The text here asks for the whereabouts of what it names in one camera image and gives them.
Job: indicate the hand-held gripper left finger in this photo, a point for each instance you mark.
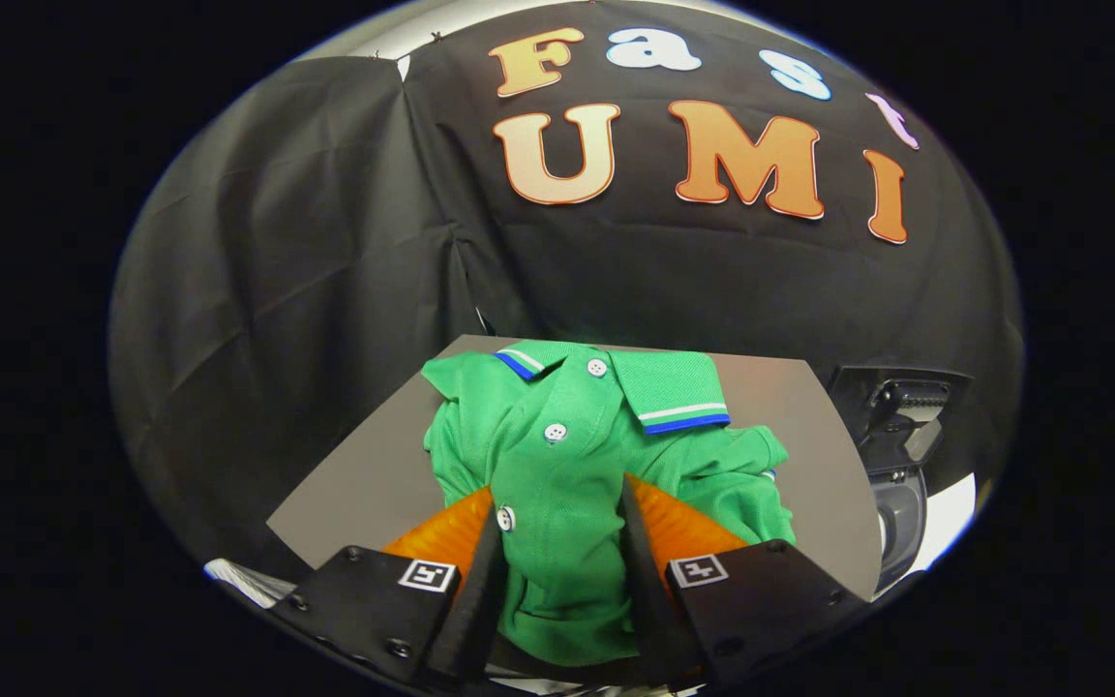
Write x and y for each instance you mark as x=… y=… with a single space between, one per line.
x=475 y=600

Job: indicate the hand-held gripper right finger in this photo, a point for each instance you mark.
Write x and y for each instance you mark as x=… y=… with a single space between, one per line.
x=649 y=600

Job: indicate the green polo shirt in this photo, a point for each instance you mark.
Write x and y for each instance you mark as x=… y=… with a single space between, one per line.
x=567 y=474

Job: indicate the grey top-load washing machine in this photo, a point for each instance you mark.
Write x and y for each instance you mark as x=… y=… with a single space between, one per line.
x=901 y=513

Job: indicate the dark washing machine lid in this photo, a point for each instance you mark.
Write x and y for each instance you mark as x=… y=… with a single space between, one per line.
x=891 y=407

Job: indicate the black backdrop cloth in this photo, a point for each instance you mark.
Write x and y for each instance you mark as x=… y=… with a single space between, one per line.
x=306 y=290

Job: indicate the row of black cloth clips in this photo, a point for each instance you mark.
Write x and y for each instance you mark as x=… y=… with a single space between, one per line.
x=436 y=38

